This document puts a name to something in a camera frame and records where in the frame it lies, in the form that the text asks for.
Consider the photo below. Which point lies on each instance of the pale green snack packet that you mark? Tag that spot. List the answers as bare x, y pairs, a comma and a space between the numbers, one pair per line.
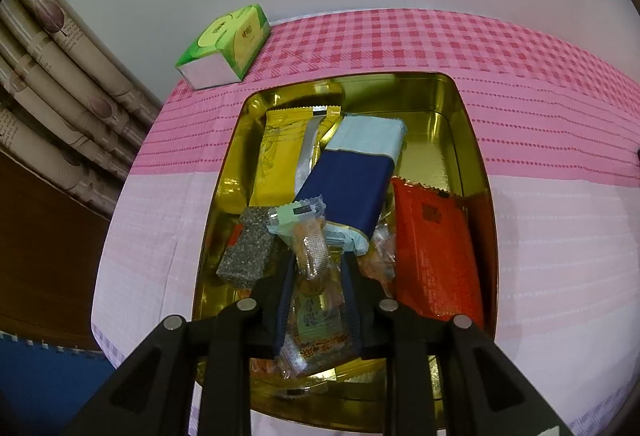
290, 218

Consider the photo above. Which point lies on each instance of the green tissue box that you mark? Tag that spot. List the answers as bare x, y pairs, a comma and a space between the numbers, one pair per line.
230, 35

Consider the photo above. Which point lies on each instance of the beige patterned curtain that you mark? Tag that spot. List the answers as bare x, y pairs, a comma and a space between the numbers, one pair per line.
60, 80

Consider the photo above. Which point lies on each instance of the blue floor mat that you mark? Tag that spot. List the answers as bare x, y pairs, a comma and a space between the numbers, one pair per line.
40, 386

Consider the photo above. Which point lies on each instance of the yellow snack packet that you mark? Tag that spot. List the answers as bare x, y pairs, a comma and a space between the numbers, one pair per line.
330, 120
277, 155

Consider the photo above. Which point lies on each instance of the grey sesame bar packet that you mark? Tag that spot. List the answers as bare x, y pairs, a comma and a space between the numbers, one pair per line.
245, 251

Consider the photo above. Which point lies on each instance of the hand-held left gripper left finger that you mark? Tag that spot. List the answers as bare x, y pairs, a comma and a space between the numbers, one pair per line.
282, 311

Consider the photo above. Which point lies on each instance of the clear orange snack packet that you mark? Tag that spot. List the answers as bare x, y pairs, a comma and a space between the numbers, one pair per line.
377, 251
317, 316
262, 366

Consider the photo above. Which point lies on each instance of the brown wooden cabinet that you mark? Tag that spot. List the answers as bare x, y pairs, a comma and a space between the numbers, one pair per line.
40, 266

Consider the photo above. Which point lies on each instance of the pink checked tablecloth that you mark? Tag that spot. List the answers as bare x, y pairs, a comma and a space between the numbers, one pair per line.
550, 216

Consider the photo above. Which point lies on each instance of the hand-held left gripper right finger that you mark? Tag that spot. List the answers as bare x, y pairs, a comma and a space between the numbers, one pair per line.
352, 311

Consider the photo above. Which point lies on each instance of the dark red tin box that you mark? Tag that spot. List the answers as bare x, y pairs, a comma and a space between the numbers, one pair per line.
450, 140

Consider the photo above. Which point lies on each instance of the red snack packet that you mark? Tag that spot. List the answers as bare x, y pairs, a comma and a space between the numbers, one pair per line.
430, 246

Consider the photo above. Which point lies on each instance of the navy and teal packet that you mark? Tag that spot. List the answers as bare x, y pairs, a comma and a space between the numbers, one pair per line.
345, 186

